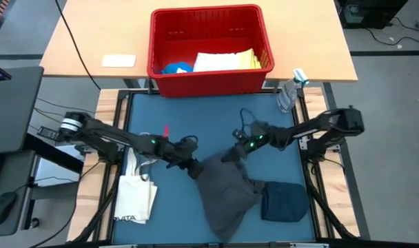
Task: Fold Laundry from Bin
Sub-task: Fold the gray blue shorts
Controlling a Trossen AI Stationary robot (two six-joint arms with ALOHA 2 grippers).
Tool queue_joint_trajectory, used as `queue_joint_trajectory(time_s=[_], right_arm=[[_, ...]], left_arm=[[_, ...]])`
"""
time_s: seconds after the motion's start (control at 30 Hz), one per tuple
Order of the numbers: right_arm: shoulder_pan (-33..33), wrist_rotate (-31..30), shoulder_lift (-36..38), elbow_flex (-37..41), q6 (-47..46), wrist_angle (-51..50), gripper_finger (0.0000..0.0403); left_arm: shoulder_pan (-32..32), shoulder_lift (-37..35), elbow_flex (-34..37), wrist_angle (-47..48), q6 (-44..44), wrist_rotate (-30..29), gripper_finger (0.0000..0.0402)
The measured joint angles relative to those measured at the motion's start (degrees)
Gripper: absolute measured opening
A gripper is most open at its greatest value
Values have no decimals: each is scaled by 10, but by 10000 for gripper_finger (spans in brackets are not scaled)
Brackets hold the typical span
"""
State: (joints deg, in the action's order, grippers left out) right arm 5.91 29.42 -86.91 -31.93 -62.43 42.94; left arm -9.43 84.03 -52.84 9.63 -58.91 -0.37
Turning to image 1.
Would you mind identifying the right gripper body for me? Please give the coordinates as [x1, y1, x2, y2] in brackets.
[232, 129, 269, 152]

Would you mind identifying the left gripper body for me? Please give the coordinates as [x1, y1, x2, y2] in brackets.
[165, 136, 199, 168]

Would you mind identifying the dark grey garment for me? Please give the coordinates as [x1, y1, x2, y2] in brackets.
[195, 120, 289, 243]

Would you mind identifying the navy blue garment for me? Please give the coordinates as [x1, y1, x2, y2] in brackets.
[260, 181, 310, 223]

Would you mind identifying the red plastic laundry bin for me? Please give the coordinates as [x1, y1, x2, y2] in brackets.
[147, 3, 276, 99]

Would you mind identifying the bright blue garment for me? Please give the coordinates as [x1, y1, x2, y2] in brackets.
[161, 61, 194, 75]

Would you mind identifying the white garment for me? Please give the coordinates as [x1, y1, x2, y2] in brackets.
[192, 52, 242, 73]

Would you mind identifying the blue table mat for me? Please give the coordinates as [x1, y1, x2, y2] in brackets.
[112, 92, 316, 244]

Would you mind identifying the clear spray bottle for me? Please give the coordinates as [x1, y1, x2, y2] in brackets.
[276, 68, 310, 114]

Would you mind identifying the white canvas tote bag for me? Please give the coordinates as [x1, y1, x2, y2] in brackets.
[114, 132, 159, 225]

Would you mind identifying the yellow garment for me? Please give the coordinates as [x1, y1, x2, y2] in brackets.
[238, 48, 262, 70]

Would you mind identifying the white rectangular card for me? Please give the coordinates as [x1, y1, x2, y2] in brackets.
[101, 54, 137, 68]

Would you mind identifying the light wooden desk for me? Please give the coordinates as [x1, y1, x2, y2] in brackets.
[39, 0, 358, 83]

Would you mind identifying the black power adapter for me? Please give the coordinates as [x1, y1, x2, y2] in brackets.
[37, 126, 61, 141]

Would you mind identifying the black equipment case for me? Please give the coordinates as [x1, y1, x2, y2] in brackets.
[336, 0, 409, 30]

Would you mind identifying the dark grey side desk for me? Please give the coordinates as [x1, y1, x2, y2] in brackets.
[0, 149, 37, 238]

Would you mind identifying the dark grey flat panel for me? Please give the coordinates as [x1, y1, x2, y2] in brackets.
[0, 65, 45, 155]

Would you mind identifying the black computer mouse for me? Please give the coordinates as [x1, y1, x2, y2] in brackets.
[0, 191, 18, 225]

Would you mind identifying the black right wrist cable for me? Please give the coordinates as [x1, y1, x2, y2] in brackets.
[239, 107, 257, 135]

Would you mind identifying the black aluminium table frame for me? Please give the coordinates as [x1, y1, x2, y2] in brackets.
[70, 87, 362, 248]

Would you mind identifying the long black cable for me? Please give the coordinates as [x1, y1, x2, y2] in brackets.
[54, 0, 102, 91]

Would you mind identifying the black floor cable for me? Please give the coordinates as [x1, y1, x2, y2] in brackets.
[366, 16, 419, 46]

